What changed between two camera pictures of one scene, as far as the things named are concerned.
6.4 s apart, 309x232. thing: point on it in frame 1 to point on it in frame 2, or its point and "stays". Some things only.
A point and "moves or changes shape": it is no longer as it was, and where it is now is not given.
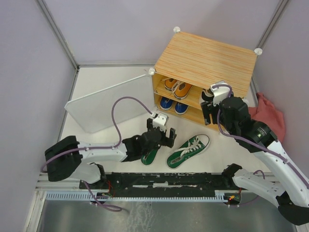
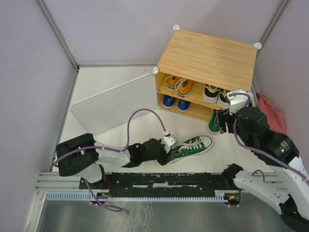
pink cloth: x=265 y=112 stays
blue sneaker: x=165 y=103 moves or changes shape
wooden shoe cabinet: x=183 y=77 stays
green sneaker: x=147 y=158 moves or changes shape
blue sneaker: x=180 y=108 moves or changes shape
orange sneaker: x=169 y=83 moves or changes shape
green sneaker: x=194 y=146 moves or changes shape
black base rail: x=222 y=183 stays
